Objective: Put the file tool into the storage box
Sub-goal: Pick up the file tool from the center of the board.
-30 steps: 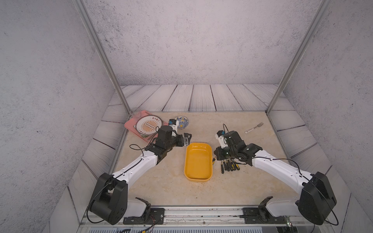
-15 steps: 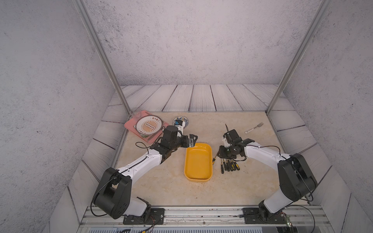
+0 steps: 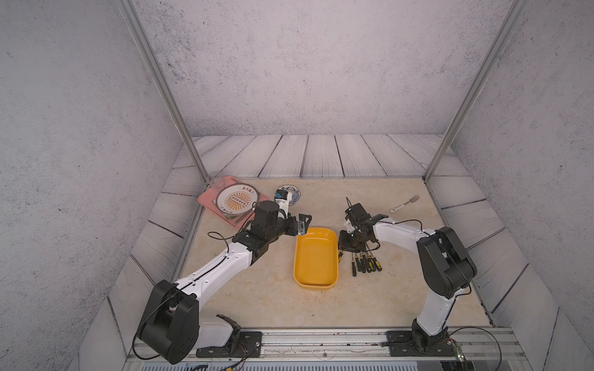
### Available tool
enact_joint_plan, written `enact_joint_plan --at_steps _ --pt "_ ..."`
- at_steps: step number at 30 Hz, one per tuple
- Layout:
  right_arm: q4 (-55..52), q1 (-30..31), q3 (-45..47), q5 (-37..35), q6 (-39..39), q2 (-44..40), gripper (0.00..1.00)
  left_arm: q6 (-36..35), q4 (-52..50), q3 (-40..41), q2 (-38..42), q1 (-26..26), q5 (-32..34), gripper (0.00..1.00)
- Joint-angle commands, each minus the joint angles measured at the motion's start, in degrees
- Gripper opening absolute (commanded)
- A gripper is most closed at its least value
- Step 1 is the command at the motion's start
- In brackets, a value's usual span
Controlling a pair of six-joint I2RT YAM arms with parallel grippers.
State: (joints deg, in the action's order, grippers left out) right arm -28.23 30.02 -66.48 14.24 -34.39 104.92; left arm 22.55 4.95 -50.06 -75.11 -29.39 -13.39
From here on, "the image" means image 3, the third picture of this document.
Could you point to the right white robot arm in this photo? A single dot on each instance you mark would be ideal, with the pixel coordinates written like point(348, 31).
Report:
point(447, 268)

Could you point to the metal frame post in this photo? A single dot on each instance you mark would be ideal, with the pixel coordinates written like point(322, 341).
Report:
point(149, 58)
point(490, 59)

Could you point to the left metal frame post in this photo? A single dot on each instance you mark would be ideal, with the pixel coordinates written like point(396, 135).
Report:
point(149, 58)

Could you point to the white plate orange sunburst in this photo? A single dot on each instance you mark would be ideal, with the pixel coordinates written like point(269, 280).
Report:
point(236, 199)

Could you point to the yellow storage box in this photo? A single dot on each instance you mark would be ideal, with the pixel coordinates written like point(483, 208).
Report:
point(316, 264)

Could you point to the blue patterned bowl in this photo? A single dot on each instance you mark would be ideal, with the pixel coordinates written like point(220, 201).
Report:
point(292, 193)

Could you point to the right metal frame post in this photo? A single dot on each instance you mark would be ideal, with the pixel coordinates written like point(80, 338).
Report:
point(490, 59)

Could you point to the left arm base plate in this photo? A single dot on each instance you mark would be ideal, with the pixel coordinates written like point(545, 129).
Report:
point(241, 345)

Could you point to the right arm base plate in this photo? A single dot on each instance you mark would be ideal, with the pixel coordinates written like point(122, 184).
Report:
point(417, 343)

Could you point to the file tool yellow black handle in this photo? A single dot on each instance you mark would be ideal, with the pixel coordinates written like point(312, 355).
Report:
point(353, 265)

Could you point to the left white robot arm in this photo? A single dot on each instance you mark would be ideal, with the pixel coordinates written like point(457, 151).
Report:
point(171, 323)

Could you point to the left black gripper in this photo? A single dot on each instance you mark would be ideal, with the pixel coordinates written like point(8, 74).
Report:
point(301, 229)

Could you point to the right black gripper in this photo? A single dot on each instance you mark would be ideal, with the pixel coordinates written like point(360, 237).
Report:
point(343, 246)

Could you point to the aluminium rail front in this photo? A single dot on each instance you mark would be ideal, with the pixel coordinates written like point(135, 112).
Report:
point(470, 348)

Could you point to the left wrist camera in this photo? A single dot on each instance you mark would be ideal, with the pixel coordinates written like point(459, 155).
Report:
point(283, 199)

